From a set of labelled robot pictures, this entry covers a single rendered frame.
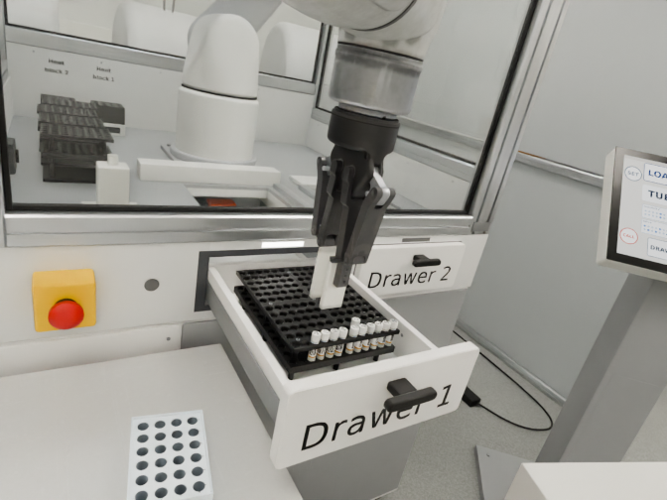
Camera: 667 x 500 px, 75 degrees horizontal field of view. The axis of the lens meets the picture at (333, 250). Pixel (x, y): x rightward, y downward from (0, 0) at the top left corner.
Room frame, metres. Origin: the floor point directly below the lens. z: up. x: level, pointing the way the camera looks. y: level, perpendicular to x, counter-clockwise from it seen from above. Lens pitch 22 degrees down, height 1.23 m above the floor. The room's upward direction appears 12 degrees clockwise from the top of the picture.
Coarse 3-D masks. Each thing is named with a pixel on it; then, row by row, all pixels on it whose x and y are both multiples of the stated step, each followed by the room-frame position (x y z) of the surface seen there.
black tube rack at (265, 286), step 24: (240, 288) 0.65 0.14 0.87; (264, 288) 0.61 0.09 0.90; (288, 288) 0.62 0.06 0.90; (264, 312) 0.54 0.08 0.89; (288, 312) 0.56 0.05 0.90; (312, 312) 0.56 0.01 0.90; (336, 312) 0.58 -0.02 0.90; (360, 312) 0.59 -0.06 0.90; (264, 336) 0.54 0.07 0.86; (288, 336) 0.50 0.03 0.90; (288, 360) 0.48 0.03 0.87; (336, 360) 0.51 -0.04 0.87
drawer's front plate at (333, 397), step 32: (448, 352) 0.49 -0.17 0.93; (288, 384) 0.37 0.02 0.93; (320, 384) 0.38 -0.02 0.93; (352, 384) 0.40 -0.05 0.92; (384, 384) 0.43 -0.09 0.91; (416, 384) 0.46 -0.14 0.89; (448, 384) 0.49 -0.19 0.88; (288, 416) 0.35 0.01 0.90; (320, 416) 0.38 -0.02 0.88; (352, 416) 0.41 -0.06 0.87; (416, 416) 0.47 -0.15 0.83; (288, 448) 0.36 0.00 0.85; (320, 448) 0.38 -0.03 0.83
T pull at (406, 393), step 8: (392, 384) 0.42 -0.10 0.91; (400, 384) 0.43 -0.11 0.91; (408, 384) 0.43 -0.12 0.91; (392, 392) 0.42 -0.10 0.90; (400, 392) 0.41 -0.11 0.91; (408, 392) 0.42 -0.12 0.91; (416, 392) 0.42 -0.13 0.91; (424, 392) 0.42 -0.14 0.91; (432, 392) 0.42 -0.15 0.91; (392, 400) 0.39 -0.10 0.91; (400, 400) 0.40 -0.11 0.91; (408, 400) 0.40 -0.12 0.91; (416, 400) 0.41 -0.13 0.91; (424, 400) 0.42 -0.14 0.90; (432, 400) 0.42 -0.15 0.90; (392, 408) 0.39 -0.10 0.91; (400, 408) 0.39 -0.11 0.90
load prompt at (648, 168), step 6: (648, 168) 1.13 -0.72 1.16; (654, 168) 1.13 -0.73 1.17; (660, 168) 1.14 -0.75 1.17; (666, 168) 1.14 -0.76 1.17; (648, 174) 1.12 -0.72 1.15; (654, 174) 1.12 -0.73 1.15; (660, 174) 1.12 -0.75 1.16; (666, 174) 1.12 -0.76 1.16; (648, 180) 1.11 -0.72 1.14; (654, 180) 1.11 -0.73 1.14; (660, 180) 1.11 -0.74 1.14; (666, 180) 1.11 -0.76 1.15
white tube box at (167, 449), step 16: (144, 416) 0.41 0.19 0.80; (160, 416) 0.42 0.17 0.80; (176, 416) 0.42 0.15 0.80; (192, 416) 0.43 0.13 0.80; (144, 432) 0.39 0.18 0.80; (160, 432) 0.39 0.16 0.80; (176, 432) 0.40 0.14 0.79; (192, 432) 0.41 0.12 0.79; (144, 448) 0.37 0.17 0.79; (160, 448) 0.38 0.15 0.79; (176, 448) 0.38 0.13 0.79; (192, 448) 0.38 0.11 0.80; (144, 464) 0.35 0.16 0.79; (160, 464) 0.36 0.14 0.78; (176, 464) 0.37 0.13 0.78; (192, 464) 0.36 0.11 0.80; (208, 464) 0.36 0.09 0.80; (128, 480) 0.32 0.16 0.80; (144, 480) 0.33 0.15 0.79; (160, 480) 0.34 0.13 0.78; (176, 480) 0.34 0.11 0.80; (192, 480) 0.34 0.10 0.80; (208, 480) 0.34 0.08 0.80; (128, 496) 0.31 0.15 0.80; (144, 496) 0.32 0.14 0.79; (160, 496) 0.32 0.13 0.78; (176, 496) 0.32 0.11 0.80; (192, 496) 0.32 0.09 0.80; (208, 496) 0.33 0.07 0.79
